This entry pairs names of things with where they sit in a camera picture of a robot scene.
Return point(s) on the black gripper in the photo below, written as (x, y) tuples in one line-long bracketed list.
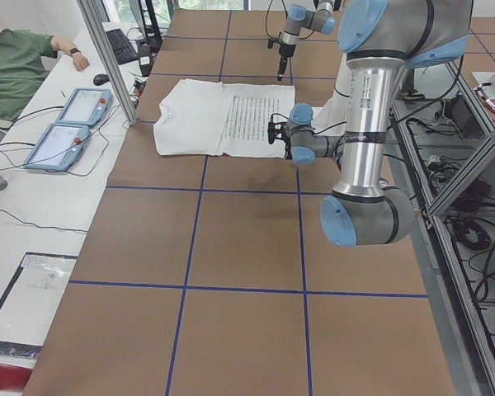
[(288, 151), (286, 49)]

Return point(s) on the teach pendant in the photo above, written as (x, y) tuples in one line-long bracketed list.
[(58, 148), (85, 106)]

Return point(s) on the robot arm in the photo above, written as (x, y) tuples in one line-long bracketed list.
[(298, 17), (381, 40)]

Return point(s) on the black computer mouse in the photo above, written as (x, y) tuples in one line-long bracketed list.
[(100, 79)]

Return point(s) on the person in green shirt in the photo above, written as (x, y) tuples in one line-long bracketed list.
[(21, 68)]

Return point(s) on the black keyboard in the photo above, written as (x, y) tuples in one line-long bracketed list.
[(121, 46)]

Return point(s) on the upper teach pendant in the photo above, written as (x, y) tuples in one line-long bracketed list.
[(85, 106)]

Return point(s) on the aluminium frame post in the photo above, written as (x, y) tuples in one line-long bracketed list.
[(97, 32)]

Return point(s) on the lower teach pendant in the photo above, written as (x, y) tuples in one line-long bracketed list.
[(58, 148)]

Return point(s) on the white long-sleeve printed shirt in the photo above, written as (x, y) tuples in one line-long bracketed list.
[(214, 118)]

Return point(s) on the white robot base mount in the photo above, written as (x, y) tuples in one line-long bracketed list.
[(331, 119)]

